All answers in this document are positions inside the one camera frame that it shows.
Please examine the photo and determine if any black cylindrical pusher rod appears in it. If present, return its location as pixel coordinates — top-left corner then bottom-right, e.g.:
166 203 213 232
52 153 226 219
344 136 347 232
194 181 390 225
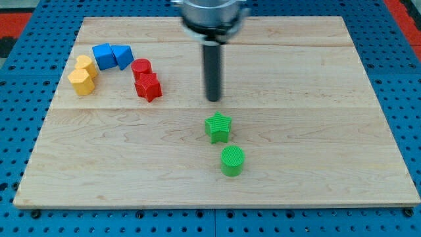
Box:
202 45 222 102

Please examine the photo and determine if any green star block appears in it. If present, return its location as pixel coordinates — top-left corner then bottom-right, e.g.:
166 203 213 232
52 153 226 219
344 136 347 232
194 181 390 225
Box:
205 111 232 144

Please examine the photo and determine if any red star block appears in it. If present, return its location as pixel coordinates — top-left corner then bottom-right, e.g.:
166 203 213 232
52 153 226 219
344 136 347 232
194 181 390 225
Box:
134 72 162 102

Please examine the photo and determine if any light wooden board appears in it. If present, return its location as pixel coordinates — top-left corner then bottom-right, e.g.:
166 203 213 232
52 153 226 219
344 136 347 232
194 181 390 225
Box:
14 16 420 209

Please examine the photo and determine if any red cylinder block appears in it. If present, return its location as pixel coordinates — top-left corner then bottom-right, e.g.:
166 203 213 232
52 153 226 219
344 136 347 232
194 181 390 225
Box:
131 58 153 80

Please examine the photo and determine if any blue triangular block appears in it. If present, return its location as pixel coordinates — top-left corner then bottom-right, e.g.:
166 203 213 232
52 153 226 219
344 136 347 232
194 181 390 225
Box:
111 45 134 70

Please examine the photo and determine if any green cylinder block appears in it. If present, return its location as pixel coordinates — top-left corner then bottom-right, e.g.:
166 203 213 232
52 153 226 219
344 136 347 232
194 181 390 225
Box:
220 145 245 176

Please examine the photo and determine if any blue cube block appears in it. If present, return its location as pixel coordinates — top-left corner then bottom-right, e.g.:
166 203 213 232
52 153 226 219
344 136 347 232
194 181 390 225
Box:
92 43 117 70

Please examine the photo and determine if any yellow heart block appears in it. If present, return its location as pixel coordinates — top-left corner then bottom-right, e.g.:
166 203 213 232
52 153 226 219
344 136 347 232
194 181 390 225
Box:
75 55 98 79

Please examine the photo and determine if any yellow hexagon block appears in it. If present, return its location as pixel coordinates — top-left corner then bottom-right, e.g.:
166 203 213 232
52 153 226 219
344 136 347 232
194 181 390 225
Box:
68 69 95 95

